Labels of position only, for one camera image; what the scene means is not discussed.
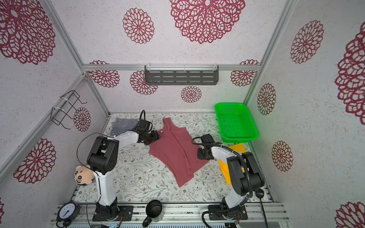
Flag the yellow cloth bag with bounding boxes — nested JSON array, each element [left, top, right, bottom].
[[219, 143, 246, 185]]

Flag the green plastic basket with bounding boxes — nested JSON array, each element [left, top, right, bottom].
[[214, 103, 259, 143]]

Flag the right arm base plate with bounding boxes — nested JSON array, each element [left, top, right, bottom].
[[208, 204, 248, 220]]

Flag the round analog clock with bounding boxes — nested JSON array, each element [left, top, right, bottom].
[[56, 201, 80, 228]]

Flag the grey wall shelf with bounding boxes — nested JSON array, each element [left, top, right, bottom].
[[144, 65, 219, 86]]

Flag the black round puck with cable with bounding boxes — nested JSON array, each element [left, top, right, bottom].
[[255, 188, 269, 228]]

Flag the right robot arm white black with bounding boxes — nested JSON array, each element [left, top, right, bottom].
[[192, 134, 265, 211]]

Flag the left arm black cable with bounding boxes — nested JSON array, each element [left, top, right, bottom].
[[76, 110, 146, 172]]

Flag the cartoon plush doll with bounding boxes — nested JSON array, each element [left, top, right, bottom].
[[74, 165, 95, 185]]

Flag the maroon tank top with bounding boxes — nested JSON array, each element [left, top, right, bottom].
[[149, 118, 209, 187]]

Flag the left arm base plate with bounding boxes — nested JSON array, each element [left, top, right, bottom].
[[92, 206, 134, 222]]

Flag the black thermos mug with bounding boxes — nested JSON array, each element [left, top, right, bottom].
[[142, 199, 164, 228]]

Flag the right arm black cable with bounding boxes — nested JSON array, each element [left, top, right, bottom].
[[190, 136, 254, 199]]

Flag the blue white striped tank top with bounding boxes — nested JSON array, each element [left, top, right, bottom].
[[109, 118, 139, 137]]

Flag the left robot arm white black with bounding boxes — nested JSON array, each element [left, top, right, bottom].
[[86, 120, 160, 220]]

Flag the black wire wall rack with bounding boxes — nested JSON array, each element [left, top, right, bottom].
[[49, 90, 86, 130]]

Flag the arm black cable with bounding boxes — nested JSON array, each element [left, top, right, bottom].
[[190, 136, 254, 199], [76, 110, 146, 172]]

